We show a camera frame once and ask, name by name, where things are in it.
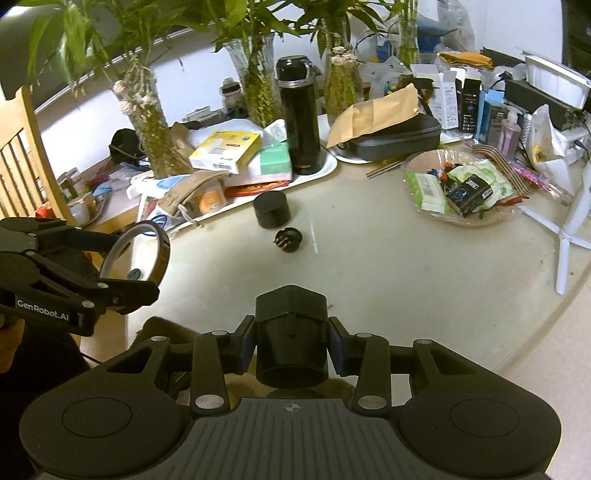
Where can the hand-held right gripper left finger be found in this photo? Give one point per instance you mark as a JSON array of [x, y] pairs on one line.
[[244, 344]]

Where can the black round container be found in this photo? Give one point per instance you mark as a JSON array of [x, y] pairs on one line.
[[272, 210]]

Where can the small glass jar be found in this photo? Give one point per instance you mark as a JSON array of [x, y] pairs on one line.
[[231, 97]]

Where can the wooden chair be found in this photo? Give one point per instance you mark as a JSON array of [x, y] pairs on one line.
[[27, 152]]

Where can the white plastic bag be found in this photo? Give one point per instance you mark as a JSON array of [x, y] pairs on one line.
[[547, 147]]

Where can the bent metal straws bundle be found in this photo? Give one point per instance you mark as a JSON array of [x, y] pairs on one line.
[[503, 164]]

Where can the red flat box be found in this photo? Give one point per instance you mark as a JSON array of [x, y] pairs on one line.
[[258, 188]]

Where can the white carton box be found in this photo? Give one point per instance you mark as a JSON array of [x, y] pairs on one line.
[[441, 101]]

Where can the brown cardboard box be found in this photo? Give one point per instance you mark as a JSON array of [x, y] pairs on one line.
[[157, 330]]

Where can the person's left hand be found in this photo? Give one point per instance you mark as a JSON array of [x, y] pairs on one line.
[[11, 346]]

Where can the pink glitter pens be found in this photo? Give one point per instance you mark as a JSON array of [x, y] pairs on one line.
[[540, 180]]

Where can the clear glass plate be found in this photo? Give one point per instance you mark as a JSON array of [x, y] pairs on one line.
[[480, 217]]

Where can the black zip case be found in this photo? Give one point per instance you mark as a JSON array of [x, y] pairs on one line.
[[401, 138]]

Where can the yellow medicine box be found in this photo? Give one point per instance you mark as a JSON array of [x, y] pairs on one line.
[[226, 150]]

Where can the blue carton box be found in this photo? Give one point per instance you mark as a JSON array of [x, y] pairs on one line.
[[491, 115]]

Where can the white plastic tray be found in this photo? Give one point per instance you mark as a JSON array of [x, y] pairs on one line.
[[330, 164]]

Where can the white gimbal tripod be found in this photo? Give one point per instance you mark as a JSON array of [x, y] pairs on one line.
[[575, 217]]

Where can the green tissue pack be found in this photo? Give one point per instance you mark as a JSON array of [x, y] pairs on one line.
[[277, 161]]

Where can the black thermos bottle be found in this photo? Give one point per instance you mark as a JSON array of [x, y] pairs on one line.
[[300, 120]]

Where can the small black pronged mount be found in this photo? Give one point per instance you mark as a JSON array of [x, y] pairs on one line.
[[288, 240]]

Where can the white food container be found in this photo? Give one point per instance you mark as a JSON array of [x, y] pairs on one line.
[[558, 78]]

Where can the brown chopsticks pair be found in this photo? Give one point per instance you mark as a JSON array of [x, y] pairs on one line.
[[383, 168]]

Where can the large textured glass vase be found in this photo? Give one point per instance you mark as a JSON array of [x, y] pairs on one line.
[[152, 134]]

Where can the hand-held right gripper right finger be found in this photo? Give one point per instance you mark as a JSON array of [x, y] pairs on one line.
[[336, 346]]

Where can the green wipes packet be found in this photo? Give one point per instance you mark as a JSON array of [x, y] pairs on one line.
[[498, 184]]

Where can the black carton box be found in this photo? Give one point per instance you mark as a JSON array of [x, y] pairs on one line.
[[471, 106]]

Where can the black equipment box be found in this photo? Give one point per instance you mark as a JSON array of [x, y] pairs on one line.
[[521, 94]]

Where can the glass vase with bamboo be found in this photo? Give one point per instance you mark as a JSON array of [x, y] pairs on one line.
[[408, 41], [341, 92], [254, 87]]

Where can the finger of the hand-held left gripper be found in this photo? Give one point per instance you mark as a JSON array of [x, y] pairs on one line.
[[134, 295], [87, 240]]

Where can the brown paper envelope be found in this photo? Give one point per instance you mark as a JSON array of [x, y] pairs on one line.
[[378, 115]]

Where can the green and white packet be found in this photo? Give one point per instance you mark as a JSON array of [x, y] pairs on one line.
[[427, 191]]

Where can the black cylindrical adapter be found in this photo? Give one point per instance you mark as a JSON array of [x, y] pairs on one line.
[[291, 332]]

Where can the orange packet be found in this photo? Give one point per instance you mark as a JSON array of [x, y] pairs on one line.
[[210, 198]]

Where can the pink bottle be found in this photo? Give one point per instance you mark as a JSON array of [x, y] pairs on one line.
[[508, 134]]

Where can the yellow cloth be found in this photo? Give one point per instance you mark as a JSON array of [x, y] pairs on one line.
[[466, 60]]

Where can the small black box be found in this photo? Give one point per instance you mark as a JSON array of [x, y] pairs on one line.
[[468, 194]]

